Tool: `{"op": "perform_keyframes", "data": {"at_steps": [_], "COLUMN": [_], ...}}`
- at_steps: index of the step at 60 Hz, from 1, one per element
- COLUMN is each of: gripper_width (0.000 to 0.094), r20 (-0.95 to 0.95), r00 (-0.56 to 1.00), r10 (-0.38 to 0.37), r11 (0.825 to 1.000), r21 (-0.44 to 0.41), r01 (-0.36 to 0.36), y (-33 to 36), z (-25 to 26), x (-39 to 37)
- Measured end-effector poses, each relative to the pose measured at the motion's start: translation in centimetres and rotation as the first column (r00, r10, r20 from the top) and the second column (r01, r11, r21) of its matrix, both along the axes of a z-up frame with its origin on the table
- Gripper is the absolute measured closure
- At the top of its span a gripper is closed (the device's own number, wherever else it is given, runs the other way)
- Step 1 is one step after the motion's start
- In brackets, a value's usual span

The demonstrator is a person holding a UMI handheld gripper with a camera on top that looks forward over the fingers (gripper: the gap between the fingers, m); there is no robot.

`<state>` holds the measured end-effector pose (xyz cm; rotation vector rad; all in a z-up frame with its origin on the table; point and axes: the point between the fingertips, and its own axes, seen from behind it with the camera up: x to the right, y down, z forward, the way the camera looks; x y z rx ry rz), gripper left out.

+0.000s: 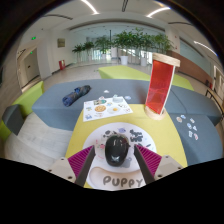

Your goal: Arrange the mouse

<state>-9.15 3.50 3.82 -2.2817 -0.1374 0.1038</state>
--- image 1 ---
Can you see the scattered small paper stickers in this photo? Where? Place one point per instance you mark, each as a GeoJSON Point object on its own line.
{"type": "Point", "coordinates": [127, 97]}
{"type": "Point", "coordinates": [189, 125]}

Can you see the black computer mouse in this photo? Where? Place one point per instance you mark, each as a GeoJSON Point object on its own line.
{"type": "Point", "coordinates": [116, 150]}

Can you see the dark grey cube seat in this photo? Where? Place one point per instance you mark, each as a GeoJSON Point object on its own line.
{"type": "Point", "coordinates": [12, 119]}

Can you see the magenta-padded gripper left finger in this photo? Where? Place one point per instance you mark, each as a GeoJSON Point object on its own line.
{"type": "Point", "coordinates": [81, 160]}

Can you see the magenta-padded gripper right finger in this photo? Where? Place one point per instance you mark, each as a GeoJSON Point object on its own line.
{"type": "Point", "coordinates": [150, 159]}

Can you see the ceiling strip lights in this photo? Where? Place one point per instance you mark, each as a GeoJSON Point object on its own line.
{"type": "Point", "coordinates": [90, 6]}

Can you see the red prism with wooden ends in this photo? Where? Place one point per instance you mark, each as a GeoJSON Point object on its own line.
{"type": "Point", "coordinates": [160, 86]}

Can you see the round white puppy mouse pad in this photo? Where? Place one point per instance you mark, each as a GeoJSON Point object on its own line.
{"type": "Point", "coordinates": [113, 176]}

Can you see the row of potted plants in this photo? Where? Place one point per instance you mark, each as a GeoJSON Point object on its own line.
{"type": "Point", "coordinates": [130, 41]}

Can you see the white sticker sheet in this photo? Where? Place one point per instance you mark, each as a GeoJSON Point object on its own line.
{"type": "Point", "coordinates": [106, 109]}

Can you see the red fire extinguisher box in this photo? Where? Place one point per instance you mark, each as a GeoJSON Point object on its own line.
{"type": "Point", "coordinates": [62, 64]}

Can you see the lime green sofa module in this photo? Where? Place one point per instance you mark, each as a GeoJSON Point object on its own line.
{"type": "Point", "coordinates": [28, 100]}
{"type": "Point", "coordinates": [123, 72]}
{"type": "Point", "coordinates": [181, 82]}

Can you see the framed wall notice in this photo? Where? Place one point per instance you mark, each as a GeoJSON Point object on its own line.
{"type": "Point", "coordinates": [61, 42]}

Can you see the wooden bench with black frame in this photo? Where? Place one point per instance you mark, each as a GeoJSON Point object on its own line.
{"type": "Point", "coordinates": [215, 98]}

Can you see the green exit sign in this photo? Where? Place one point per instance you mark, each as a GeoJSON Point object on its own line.
{"type": "Point", "coordinates": [33, 38]}

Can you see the long grey sofa module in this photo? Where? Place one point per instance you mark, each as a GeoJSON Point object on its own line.
{"type": "Point", "coordinates": [60, 110]}

